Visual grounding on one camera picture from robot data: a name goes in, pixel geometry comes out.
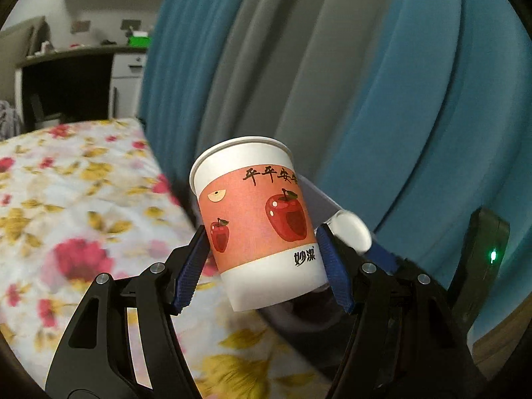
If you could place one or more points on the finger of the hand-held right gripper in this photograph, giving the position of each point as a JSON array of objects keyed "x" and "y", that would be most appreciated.
[{"x": 384, "y": 258}]

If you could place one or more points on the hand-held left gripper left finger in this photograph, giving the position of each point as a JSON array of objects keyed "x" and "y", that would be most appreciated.
[{"x": 191, "y": 266}]

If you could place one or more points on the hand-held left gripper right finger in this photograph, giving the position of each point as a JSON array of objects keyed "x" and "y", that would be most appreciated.
[{"x": 337, "y": 270}]

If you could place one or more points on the apple print paper cup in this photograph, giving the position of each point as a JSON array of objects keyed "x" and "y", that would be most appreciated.
[{"x": 257, "y": 224}]

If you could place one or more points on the floral tablecloth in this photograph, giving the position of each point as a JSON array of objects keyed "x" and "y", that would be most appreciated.
[{"x": 62, "y": 199}]

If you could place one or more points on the blue curtain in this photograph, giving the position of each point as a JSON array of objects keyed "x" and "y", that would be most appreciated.
[{"x": 415, "y": 112}]

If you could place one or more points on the white desk drawer unit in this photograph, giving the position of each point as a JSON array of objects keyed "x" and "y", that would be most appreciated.
[{"x": 126, "y": 83}]

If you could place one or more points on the grey curtain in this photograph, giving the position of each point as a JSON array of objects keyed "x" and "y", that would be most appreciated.
[{"x": 282, "y": 50}]

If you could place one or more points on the green box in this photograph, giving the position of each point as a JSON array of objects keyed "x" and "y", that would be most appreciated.
[{"x": 140, "y": 40}]

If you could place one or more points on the grey striped duvet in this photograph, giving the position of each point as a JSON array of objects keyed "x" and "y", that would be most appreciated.
[{"x": 9, "y": 118}]

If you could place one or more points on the dark top desk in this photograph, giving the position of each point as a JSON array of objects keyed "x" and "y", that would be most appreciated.
[{"x": 62, "y": 53}]

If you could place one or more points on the grey padded headboard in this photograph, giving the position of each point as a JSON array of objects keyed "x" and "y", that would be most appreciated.
[{"x": 20, "y": 58}]

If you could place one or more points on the grey wall socket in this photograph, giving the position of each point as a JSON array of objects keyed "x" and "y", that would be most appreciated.
[
  {"x": 130, "y": 24},
  {"x": 80, "y": 27}
]

